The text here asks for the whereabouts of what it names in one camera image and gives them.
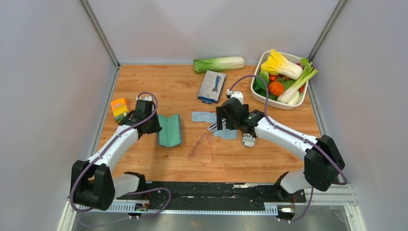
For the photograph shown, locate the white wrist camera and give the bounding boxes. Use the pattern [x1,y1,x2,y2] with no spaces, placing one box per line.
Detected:
[226,89,244,104]
[137,95,154,102]

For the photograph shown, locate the purple cable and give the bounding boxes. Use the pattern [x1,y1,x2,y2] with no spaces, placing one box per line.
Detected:
[228,75,348,223]
[69,91,172,220]

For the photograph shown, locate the green white napa cabbage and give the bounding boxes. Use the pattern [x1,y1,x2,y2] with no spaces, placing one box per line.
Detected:
[193,56,245,73]

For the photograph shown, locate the orange green carton box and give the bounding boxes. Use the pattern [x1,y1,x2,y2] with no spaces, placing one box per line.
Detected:
[110,98,130,124]

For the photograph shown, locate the small orange pumpkin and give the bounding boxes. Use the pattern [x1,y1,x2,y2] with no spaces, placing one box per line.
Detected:
[268,81,285,97]

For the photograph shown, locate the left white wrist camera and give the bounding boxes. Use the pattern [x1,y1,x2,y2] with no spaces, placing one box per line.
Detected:
[137,95,154,102]

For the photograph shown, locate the pink transparent sunglasses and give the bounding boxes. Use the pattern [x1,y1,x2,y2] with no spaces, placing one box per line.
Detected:
[188,133,214,163]

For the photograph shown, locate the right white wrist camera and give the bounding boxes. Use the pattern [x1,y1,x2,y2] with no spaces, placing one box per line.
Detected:
[226,89,244,104]

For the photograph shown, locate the grey razor package box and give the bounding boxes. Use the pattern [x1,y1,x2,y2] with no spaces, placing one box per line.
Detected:
[197,70,227,104]

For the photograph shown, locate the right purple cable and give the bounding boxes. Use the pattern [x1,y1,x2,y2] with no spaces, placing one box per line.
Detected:
[228,75,348,223]

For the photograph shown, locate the yellow white bok choy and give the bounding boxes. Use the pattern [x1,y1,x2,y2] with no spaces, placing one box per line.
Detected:
[261,49,303,80]

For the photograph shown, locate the light blue cleaning cloth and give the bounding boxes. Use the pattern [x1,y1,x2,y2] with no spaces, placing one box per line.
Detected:
[191,112,238,140]

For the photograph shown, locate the newspaper print pouch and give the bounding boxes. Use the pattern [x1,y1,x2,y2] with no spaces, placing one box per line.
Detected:
[242,133,256,148]

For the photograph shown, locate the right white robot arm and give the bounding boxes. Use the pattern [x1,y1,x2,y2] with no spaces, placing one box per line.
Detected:
[216,97,345,202]

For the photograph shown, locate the green leafy vegetable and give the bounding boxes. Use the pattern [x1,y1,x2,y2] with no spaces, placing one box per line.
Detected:
[253,71,269,97]

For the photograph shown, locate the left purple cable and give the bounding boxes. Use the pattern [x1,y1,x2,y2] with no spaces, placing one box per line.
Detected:
[69,91,172,220]

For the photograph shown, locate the green white leek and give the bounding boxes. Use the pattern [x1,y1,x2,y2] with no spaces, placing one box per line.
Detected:
[277,57,318,105]

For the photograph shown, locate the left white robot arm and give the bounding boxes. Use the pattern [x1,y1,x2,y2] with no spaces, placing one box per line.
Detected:
[69,96,162,212]

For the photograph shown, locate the grey glasses case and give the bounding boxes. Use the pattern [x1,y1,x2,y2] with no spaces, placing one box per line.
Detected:
[157,114,182,148]

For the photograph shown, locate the white rectangular tray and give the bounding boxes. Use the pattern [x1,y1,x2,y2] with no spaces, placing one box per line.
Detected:
[251,51,309,110]

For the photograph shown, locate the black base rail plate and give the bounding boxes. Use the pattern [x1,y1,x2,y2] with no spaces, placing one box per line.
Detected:
[121,181,306,211]

